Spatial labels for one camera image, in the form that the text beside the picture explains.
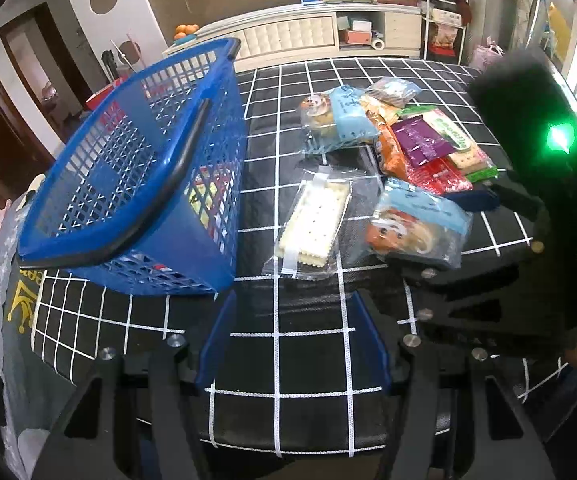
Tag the green cracker packet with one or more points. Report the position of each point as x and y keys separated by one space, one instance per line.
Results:
x=461 y=145

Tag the yellow hanging bag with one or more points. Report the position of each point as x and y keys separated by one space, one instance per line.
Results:
x=558 y=22

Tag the clear cupcake packet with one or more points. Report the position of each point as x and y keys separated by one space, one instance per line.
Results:
x=316 y=115

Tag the brown wooden door frame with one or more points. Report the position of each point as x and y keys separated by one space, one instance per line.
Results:
x=8 y=85

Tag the white low cabinet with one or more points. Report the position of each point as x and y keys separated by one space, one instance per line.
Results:
x=288 y=35

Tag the light blue snack packet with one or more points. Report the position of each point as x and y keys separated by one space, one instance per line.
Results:
x=351 y=115

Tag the red box on floor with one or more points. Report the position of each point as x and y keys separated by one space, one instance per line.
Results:
x=99 y=98

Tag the white paper roll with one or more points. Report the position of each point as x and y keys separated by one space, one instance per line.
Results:
x=378 y=43

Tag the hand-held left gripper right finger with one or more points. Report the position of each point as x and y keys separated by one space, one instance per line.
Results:
x=371 y=345

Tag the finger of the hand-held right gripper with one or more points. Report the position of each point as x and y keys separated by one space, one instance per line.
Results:
x=468 y=290
x=474 y=199

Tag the pink bag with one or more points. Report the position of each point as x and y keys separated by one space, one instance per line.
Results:
x=486 y=55

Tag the blue plastic basket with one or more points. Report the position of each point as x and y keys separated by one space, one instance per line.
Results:
x=188 y=145

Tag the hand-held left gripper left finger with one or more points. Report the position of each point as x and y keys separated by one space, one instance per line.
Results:
x=217 y=345

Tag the clear cracker packet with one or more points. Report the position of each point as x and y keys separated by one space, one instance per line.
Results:
x=311 y=220

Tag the blue cartoon snack packet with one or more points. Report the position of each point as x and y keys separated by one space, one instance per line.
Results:
x=418 y=220

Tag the clear grey-blue snack packet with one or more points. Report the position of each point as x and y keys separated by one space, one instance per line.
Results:
x=393 y=91

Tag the grey star-print blanket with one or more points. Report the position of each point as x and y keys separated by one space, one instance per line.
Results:
x=3 y=280

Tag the orange fruit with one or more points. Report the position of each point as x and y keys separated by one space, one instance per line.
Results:
x=192 y=29
x=181 y=30

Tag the white metal shelf rack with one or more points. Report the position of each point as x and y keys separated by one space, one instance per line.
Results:
x=443 y=10

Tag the purple snack packet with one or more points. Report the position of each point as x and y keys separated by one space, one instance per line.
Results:
x=421 y=142

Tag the orange snack packet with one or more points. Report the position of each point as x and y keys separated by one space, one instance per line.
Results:
x=391 y=155

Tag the red snack packet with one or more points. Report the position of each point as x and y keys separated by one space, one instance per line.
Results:
x=438 y=176

